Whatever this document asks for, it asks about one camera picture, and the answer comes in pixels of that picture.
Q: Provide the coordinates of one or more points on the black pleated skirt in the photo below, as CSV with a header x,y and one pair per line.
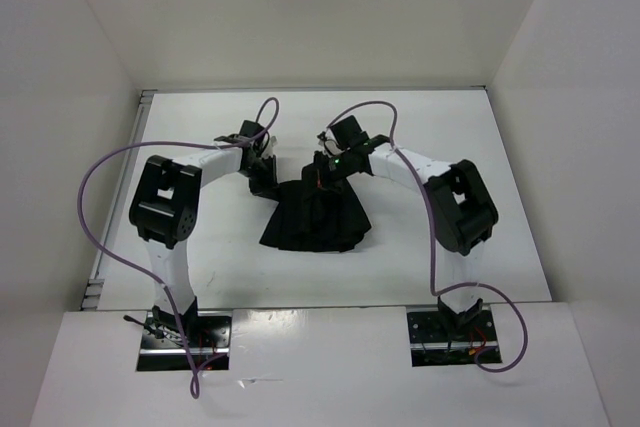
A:
x,y
312,218

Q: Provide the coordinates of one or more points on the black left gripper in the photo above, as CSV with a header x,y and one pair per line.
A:
x,y
268,186

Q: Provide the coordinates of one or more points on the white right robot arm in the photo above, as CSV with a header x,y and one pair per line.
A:
x,y
462,213

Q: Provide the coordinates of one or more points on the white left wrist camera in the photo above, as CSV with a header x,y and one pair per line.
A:
x,y
268,146

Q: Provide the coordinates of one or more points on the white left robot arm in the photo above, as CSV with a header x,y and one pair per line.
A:
x,y
164,210

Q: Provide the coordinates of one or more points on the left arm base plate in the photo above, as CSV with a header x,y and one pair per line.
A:
x,y
161,348

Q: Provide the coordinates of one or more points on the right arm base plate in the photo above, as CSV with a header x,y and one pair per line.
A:
x,y
440,337

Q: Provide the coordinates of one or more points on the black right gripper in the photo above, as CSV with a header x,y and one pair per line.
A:
x,y
320,175

